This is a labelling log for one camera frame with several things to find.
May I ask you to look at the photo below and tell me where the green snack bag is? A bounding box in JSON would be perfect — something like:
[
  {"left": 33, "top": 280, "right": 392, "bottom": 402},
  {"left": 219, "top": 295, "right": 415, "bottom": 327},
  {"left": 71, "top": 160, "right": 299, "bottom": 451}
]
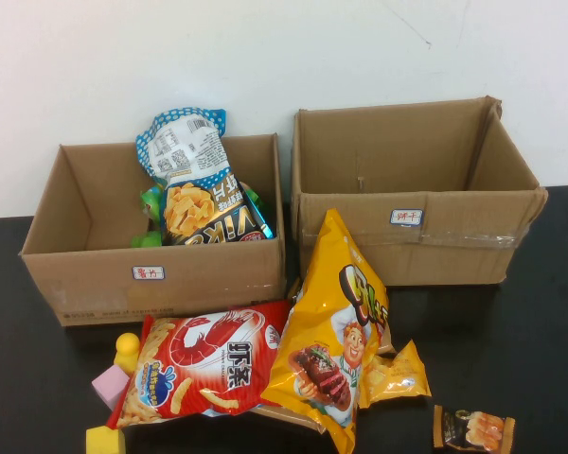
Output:
[{"left": 131, "top": 182, "right": 269, "bottom": 250}]

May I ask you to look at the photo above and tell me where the small yellow snack bag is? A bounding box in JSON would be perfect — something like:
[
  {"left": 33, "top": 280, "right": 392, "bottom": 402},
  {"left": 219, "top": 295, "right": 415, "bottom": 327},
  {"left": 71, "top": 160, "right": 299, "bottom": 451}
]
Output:
[{"left": 358, "top": 339, "right": 432, "bottom": 410}]

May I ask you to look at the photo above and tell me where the small brown snack packet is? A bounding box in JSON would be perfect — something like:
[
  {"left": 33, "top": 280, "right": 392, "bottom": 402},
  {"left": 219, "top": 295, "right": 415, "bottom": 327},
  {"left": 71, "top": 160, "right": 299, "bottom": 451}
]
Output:
[{"left": 433, "top": 404, "right": 516, "bottom": 449}]

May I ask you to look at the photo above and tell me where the large yellow chef chips bag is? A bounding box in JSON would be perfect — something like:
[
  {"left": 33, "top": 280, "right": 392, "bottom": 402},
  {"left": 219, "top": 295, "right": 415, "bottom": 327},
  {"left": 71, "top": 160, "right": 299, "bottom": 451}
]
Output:
[{"left": 260, "top": 208, "right": 390, "bottom": 454}]

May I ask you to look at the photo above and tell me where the blue polka dot chips bag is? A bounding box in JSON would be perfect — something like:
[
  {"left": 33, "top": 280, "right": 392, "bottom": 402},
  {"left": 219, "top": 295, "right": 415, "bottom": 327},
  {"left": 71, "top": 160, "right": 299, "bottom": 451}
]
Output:
[{"left": 135, "top": 107, "right": 276, "bottom": 247}]

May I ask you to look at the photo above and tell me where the white label sticker red writing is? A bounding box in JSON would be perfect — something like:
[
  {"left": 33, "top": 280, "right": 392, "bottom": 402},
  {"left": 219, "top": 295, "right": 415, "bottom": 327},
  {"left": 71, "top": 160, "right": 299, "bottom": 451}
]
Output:
[
  {"left": 132, "top": 265, "right": 167, "bottom": 281},
  {"left": 389, "top": 209, "right": 424, "bottom": 226}
]

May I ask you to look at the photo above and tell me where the red shrimp cracker bag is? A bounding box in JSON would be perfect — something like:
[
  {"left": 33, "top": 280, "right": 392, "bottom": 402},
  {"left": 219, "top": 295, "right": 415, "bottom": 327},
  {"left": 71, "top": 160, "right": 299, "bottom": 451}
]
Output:
[{"left": 106, "top": 300, "right": 293, "bottom": 430}]

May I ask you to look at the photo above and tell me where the empty taped cardboard box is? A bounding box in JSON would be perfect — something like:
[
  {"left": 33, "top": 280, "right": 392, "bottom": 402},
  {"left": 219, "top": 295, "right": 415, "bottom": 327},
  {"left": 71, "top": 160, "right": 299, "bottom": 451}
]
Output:
[{"left": 291, "top": 96, "right": 549, "bottom": 288}]

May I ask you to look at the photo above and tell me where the flat cardboard piece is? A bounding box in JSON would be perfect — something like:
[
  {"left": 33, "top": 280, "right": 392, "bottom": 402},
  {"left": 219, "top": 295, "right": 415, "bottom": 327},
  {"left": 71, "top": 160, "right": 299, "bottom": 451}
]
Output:
[{"left": 251, "top": 401, "right": 328, "bottom": 435}]

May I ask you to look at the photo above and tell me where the cardboard box with chips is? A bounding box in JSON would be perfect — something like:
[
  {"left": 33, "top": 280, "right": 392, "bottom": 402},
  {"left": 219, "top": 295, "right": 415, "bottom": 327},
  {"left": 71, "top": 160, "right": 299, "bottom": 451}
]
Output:
[{"left": 19, "top": 132, "right": 288, "bottom": 327}]

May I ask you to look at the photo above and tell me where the yellow toy peg figure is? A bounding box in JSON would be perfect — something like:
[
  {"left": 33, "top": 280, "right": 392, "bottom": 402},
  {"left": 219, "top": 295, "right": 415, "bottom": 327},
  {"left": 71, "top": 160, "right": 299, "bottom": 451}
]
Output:
[{"left": 113, "top": 332, "right": 141, "bottom": 375}]

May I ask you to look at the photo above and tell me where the pink foam block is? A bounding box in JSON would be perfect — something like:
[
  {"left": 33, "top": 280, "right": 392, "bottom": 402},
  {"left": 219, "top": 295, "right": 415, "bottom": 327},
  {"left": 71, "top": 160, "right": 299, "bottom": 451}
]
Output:
[{"left": 91, "top": 364, "right": 132, "bottom": 411}]

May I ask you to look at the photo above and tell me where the yellow foam block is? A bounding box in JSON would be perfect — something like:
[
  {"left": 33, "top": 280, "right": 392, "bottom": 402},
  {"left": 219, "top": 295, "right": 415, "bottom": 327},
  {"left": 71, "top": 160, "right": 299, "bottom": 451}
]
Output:
[{"left": 85, "top": 424, "right": 127, "bottom": 454}]

